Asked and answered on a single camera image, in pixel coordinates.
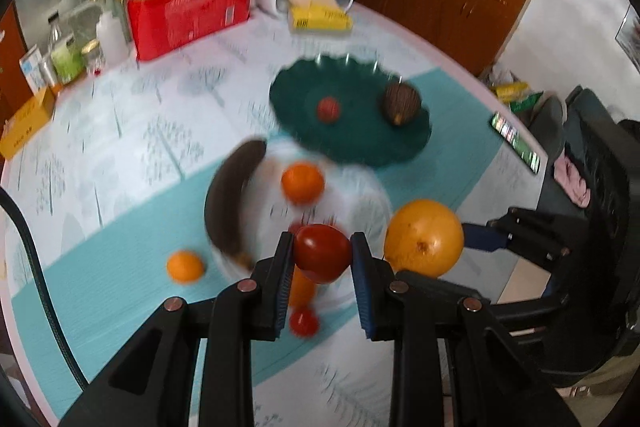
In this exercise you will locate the pink cloth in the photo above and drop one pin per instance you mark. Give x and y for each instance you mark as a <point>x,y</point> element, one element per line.
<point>572,179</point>

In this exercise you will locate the flat yellow box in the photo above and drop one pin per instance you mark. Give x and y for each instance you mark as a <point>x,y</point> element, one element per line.
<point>25,124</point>

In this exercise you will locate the small orange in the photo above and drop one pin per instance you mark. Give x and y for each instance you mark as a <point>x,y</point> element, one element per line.
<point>185,267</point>
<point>302,183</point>
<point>301,292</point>

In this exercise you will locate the white plastic bottle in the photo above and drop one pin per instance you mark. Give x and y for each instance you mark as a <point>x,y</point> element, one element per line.
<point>112,39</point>

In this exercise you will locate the tree print tablecloth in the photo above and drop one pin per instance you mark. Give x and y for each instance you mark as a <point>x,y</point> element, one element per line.
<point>125,157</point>

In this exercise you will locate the yellow tissue box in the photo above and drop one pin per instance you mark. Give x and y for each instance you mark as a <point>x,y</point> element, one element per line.
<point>320,17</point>

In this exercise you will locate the smartphone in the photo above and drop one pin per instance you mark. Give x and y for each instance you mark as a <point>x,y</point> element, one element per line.
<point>515,142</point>

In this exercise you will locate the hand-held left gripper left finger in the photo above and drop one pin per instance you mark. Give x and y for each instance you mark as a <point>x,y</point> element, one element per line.
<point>285,279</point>

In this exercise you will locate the green label glass bottle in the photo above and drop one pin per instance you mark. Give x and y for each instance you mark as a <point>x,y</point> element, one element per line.
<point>65,59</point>

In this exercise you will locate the dark overripe banana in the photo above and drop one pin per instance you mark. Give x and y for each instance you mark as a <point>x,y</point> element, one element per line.
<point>232,199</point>

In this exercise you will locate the wall picture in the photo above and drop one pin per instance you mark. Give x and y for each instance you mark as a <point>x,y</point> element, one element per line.
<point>629,37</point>

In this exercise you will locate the brown avocado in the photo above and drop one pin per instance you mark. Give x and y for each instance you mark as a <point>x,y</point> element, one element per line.
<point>401,103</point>

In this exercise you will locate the yellow green bag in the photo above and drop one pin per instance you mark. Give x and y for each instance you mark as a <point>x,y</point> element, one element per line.
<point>515,93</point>

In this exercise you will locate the dark chair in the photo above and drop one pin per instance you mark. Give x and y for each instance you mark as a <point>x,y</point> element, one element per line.
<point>580,107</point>

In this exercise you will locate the red gift package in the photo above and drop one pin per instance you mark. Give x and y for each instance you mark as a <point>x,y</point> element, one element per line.
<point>190,14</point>

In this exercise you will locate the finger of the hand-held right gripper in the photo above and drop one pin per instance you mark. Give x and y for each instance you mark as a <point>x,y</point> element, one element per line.
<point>480,238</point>
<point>530,314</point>

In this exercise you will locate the small glass jar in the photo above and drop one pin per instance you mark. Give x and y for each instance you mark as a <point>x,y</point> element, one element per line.
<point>92,54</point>

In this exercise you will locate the large orange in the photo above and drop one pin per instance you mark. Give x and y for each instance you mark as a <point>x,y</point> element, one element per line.
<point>424,237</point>

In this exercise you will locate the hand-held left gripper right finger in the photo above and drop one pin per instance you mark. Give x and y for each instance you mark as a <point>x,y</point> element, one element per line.
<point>362,289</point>

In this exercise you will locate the small red tomato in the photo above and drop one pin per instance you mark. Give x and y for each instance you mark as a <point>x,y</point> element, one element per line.
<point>328,109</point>

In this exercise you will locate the small white carton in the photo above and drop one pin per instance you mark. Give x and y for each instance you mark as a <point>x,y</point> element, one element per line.
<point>32,69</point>

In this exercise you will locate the dark green leaf plate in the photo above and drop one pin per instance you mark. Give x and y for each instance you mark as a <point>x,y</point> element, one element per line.
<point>360,132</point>

